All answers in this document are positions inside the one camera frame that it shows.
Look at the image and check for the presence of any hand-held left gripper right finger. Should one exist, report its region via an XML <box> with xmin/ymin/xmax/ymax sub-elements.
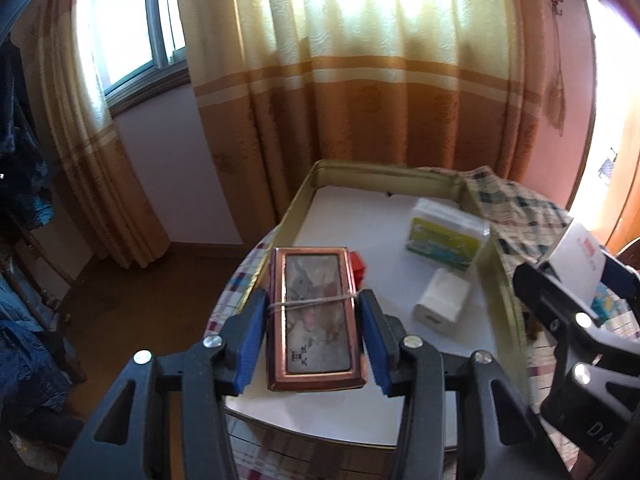
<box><xmin>356</xmin><ymin>289</ymin><xmax>571</xmax><ymax>480</ymax></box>

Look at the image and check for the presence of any clear plastic box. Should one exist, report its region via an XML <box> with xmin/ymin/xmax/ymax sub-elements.
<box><xmin>404</xmin><ymin>198</ymin><xmax>492</xmax><ymax>271</ymax></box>

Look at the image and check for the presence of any copper framed card box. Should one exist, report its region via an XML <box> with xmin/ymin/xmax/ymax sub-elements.
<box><xmin>267</xmin><ymin>246</ymin><xmax>370</xmax><ymax>392</ymax></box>

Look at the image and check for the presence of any white charger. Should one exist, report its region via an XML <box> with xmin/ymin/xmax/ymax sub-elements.
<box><xmin>411</xmin><ymin>267</ymin><xmax>472</xmax><ymax>335</ymax></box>

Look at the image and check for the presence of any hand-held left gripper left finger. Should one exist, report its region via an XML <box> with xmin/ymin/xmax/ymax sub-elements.
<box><xmin>60</xmin><ymin>287</ymin><xmax>271</xmax><ymax>480</ymax></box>

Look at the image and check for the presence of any red toy block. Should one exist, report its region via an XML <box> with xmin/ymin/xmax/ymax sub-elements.
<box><xmin>348</xmin><ymin>251</ymin><xmax>368</xmax><ymax>286</ymax></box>

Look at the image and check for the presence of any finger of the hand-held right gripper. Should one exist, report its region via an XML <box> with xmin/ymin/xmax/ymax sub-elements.
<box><xmin>512</xmin><ymin>261</ymin><xmax>621</xmax><ymax>356</ymax></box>
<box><xmin>597</xmin><ymin>249</ymin><xmax>640</xmax><ymax>311</ymax></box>

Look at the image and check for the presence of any wooden door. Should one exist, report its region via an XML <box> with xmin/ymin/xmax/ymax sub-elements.
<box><xmin>595</xmin><ymin>155</ymin><xmax>640</xmax><ymax>261</ymax></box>

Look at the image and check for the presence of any wooden chair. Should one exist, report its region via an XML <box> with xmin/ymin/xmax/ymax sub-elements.
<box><xmin>10</xmin><ymin>210</ymin><xmax>88</xmax><ymax>386</ymax></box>

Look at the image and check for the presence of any plaid tablecloth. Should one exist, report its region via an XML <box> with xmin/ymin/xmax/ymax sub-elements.
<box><xmin>205</xmin><ymin>165</ymin><xmax>640</xmax><ymax>480</ymax></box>

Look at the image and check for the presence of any hanging tassel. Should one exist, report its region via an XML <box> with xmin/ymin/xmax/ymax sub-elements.
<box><xmin>547</xmin><ymin>10</ymin><xmax>568</xmax><ymax>133</ymax></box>

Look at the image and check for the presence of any window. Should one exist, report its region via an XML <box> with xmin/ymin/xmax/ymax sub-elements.
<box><xmin>90</xmin><ymin>0</ymin><xmax>191</xmax><ymax>111</ymax></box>

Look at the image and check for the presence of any shallow cardboard tray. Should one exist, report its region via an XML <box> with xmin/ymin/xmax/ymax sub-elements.
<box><xmin>222</xmin><ymin>159</ymin><xmax>531</xmax><ymax>453</ymax></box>

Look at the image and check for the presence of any blue quilted jacket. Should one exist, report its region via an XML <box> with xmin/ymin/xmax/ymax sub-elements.
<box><xmin>0</xmin><ymin>260</ymin><xmax>81</xmax><ymax>411</ymax></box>

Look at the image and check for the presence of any white paper liner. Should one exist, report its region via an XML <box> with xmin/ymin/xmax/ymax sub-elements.
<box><xmin>225</xmin><ymin>185</ymin><xmax>501</xmax><ymax>448</ymax></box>

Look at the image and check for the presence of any white carton with red label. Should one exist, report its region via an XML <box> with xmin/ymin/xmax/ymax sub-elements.
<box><xmin>547</xmin><ymin>220</ymin><xmax>608</xmax><ymax>301</ymax></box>

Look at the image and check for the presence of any yellow and orange curtain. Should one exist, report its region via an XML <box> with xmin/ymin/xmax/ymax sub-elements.
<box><xmin>175</xmin><ymin>0</ymin><xmax>551</xmax><ymax>196</ymax></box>
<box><xmin>30</xmin><ymin>0</ymin><xmax>171</xmax><ymax>268</ymax></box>

